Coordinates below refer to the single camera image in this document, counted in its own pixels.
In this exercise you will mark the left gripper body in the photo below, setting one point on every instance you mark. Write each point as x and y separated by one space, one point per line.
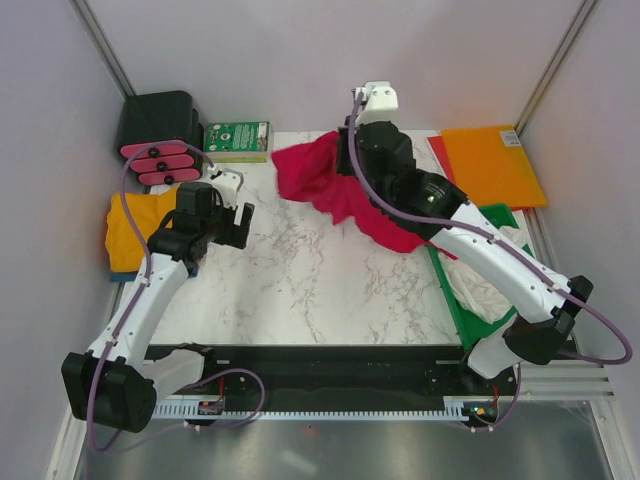
221 229

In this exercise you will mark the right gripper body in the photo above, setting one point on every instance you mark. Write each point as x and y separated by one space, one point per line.
343 164

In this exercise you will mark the magenta t shirt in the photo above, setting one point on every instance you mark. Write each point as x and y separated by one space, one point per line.
307 173

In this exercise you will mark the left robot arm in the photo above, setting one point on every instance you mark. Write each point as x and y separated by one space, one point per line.
111 384

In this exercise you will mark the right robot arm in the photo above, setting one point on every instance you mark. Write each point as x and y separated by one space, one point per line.
546 302

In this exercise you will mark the green white box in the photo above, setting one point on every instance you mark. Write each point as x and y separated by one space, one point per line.
238 142

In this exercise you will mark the red plastic folder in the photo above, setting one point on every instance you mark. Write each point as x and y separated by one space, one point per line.
437 146

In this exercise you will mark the yellow folded t shirt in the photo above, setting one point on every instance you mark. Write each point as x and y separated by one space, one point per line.
147 211

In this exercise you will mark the blue folded t shirt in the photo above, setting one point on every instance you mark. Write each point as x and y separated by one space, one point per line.
124 277

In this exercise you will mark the black pink drawer organizer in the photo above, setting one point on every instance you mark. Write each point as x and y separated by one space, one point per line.
148 119

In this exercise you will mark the orange plastic folder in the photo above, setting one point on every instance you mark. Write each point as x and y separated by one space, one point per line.
491 166

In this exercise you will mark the white crumpled t shirt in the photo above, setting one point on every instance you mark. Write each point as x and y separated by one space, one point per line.
473 292

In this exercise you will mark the green plastic tray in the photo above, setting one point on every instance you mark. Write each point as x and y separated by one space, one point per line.
470 328

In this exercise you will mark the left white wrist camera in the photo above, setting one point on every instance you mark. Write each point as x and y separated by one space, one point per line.
228 183

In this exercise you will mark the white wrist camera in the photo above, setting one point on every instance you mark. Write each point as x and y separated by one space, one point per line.
228 183
377 101

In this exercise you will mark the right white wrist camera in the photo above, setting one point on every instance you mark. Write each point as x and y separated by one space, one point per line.
377 101

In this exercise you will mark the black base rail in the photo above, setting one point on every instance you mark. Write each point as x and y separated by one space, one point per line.
343 378

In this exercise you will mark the left aluminium corner post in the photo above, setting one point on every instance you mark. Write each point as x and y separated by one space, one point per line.
99 39

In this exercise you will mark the aluminium corner post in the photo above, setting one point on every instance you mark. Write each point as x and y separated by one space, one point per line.
561 53
99 39

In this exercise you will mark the white cable duct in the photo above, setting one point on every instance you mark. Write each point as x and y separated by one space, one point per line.
206 408

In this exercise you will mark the right aluminium corner post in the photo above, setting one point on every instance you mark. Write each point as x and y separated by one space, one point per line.
561 53

